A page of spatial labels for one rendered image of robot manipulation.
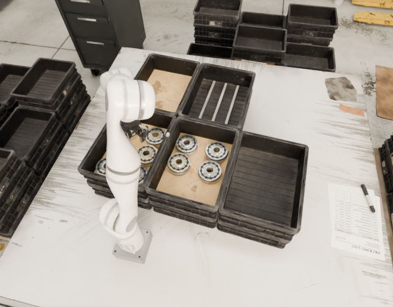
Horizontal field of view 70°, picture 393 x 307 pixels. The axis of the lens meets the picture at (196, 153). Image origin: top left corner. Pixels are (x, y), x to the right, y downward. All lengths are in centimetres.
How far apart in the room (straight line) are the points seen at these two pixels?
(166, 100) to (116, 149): 86
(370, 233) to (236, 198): 61
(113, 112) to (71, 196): 88
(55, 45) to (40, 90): 140
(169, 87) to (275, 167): 73
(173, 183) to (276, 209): 45
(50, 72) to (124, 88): 188
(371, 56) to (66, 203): 321
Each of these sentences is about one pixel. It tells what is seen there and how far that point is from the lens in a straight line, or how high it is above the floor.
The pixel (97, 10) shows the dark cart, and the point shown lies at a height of 72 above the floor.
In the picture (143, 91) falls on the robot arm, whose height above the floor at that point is 147.
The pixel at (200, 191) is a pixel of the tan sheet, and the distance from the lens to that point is 120.
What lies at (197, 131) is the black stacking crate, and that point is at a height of 86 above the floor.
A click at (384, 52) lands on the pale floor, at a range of 376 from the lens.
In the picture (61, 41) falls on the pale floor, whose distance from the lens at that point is 376.
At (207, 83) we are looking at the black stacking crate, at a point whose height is 83.
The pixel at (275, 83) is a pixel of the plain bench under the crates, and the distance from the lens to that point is 186.
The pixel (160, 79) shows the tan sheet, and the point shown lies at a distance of 165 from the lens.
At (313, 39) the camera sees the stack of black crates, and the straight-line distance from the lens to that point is 274.
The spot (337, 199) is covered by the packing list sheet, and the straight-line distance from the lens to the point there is 147.
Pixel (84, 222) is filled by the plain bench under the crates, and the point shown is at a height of 70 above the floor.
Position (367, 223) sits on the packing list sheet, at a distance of 148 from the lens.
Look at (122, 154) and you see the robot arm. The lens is 72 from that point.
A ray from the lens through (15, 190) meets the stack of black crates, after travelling 201.
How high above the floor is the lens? 191
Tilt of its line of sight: 56 degrees down
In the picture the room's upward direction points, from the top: 2 degrees counter-clockwise
